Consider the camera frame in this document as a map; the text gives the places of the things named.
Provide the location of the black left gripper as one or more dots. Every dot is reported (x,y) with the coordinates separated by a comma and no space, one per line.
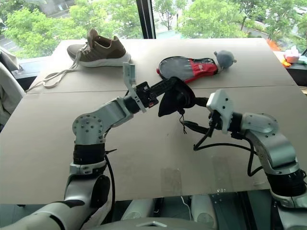
(144,92)

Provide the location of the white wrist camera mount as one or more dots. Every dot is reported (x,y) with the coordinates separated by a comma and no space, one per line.
(129,74)
(223,105)

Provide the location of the brown sneaker with white sole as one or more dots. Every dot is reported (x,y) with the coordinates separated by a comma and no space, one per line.
(105,51)

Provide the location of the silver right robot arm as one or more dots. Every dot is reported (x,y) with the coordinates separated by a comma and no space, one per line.
(271,143)

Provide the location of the white paper bag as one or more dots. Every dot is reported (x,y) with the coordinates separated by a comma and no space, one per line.
(9,60)

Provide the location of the black window frame post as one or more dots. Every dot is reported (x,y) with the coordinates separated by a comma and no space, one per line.
(146,19)

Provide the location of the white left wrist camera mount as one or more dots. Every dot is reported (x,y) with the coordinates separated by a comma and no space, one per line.
(129,74)

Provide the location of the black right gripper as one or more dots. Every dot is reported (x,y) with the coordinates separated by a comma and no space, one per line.
(214,121)

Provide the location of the red and black mesh bag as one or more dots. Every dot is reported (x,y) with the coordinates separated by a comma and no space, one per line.
(199,68)

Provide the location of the white rounded shape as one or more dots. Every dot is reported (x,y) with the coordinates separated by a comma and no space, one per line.
(138,210)
(204,210)

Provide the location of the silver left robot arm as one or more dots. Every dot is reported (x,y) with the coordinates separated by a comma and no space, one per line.
(91,124)

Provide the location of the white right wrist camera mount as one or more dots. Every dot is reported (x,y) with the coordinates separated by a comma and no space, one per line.
(223,105)

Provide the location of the grey plush toy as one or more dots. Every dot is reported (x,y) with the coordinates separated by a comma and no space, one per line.
(224,58)

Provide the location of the pink tissue box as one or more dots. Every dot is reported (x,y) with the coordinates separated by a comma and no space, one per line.
(291,55)

